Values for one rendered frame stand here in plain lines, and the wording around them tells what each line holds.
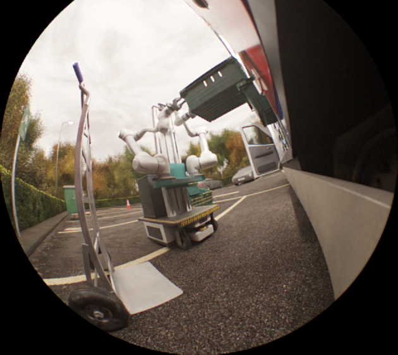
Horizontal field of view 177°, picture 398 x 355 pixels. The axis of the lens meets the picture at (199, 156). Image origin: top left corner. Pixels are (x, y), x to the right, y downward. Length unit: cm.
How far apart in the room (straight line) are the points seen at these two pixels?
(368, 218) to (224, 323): 59
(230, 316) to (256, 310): 10
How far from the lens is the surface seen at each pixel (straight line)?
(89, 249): 61
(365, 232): 18
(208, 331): 65
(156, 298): 85
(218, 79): 107
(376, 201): 15
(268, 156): 417
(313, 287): 73
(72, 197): 630
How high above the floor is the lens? 57
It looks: 14 degrees up
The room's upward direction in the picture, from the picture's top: 14 degrees counter-clockwise
